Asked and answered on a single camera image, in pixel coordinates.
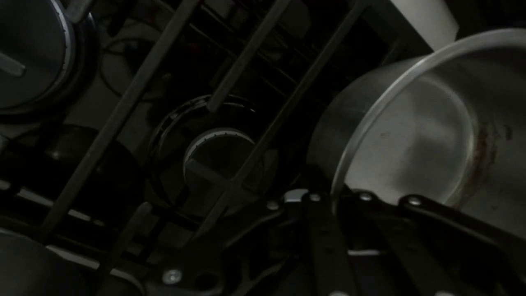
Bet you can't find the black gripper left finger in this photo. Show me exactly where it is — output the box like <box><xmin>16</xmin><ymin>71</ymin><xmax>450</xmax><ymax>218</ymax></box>
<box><xmin>146</xmin><ymin>188</ymin><xmax>358</xmax><ymax>296</ymax></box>

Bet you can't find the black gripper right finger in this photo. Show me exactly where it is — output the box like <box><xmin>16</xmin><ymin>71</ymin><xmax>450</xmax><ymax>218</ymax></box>
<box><xmin>340</xmin><ymin>190</ymin><xmax>526</xmax><ymax>296</ymax></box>

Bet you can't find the small silver saucepan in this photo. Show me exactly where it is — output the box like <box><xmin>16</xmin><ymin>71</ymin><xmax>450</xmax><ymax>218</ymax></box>
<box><xmin>304</xmin><ymin>29</ymin><xmax>526</xmax><ymax>244</ymax></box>

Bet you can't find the round metal lid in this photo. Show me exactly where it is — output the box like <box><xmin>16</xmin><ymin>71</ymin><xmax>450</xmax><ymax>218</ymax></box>
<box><xmin>0</xmin><ymin>0</ymin><xmax>95</xmax><ymax>119</ymax></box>

